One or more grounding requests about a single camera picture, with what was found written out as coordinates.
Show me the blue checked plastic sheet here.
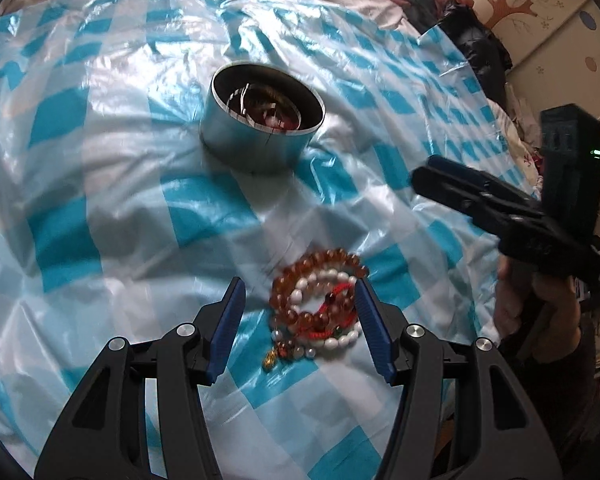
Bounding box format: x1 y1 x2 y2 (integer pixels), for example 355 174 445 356
0 0 546 480

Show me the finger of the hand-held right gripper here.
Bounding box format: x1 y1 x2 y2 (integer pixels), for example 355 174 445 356
411 166 546 233
426 155 543 208

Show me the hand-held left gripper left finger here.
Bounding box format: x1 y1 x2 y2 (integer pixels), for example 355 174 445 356
34 276 247 480

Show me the wardrobe with tree decal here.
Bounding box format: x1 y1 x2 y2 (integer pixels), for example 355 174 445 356
455 0 600 126

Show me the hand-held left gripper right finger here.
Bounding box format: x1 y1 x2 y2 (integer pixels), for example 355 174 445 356
354 277 566 480

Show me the black plastic bag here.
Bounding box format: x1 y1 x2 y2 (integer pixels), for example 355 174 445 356
437 12 513 106

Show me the bead bracelet with gold charm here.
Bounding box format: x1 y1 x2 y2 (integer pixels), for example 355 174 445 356
262 330 321 373

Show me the person's right forearm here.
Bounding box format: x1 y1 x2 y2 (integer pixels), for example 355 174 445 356
530 325 600 480

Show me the floral bed sheet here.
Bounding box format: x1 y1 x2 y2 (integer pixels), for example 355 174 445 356
480 100 546 201

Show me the round metal tin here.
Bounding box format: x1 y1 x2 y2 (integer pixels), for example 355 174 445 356
200 61 327 177

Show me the red cord bracelet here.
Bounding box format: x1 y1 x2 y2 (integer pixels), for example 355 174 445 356
310 282 361 337

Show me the white bead bracelet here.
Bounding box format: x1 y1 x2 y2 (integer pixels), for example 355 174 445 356
272 269 365 361

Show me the amber bead bracelet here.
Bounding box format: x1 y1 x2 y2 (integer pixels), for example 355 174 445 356
271 249 371 331

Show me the person's right hand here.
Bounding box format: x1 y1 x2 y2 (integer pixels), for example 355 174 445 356
494 255 583 366

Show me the pile of bead bracelets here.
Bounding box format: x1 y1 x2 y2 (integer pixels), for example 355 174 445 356
225 82 301 131

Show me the dark red bracelet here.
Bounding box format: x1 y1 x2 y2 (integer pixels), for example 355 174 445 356
252 105 301 133

